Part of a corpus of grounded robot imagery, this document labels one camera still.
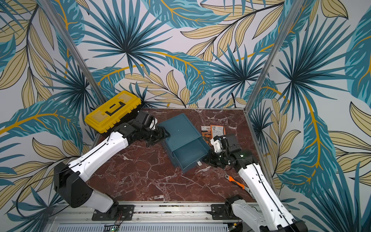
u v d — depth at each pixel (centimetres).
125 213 72
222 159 61
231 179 85
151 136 66
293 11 70
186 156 74
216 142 69
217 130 106
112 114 92
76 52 84
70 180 40
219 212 73
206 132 106
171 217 73
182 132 80
